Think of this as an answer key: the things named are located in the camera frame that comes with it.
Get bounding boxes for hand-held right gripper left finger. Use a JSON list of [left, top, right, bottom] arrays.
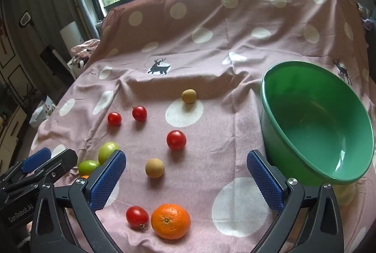
[[30, 150, 127, 253]]

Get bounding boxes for large green tomato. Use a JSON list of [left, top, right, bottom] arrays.
[[98, 142, 120, 165]]

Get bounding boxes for green plastic bowl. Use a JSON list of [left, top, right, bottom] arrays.
[[260, 61, 376, 187]]

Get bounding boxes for pink floral cloth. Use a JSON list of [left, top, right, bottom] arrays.
[[70, 39, 102, 58]]

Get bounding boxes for black white patterned bag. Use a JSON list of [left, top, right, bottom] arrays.
[[68, 55, 89, 78]]

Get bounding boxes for pile of clothes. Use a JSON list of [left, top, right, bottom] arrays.
[[357, 3, 376, 34]]

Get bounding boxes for white cylinder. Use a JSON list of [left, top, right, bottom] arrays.
[[60, 21, 85, 50]]

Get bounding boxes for orange tangerine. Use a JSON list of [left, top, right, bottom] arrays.
[[151, 204, 191, 240]]

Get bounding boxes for red cherry tomato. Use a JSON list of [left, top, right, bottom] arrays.
[[166, 130, 187, 151], [126, 206, 150, 230], [132, 105, 148, 122], [107, 112, 122, 127]]

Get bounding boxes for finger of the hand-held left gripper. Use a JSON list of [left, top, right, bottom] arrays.
[[18, 149, 79, 192], [0, 148, 53, 183]]

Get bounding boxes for tan longan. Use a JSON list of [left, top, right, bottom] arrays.
[[181, 89, 197, 104], [145, 158, 165, 179]]

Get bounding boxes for white paper bag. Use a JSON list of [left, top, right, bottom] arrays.
[[29, 96, 56, 128]]

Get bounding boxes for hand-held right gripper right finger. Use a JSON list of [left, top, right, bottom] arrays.
[[246, 150, 345, 253]]

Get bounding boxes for pink polka-dot deer blanket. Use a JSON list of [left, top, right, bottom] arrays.
[[29, 0, 376, 253]]

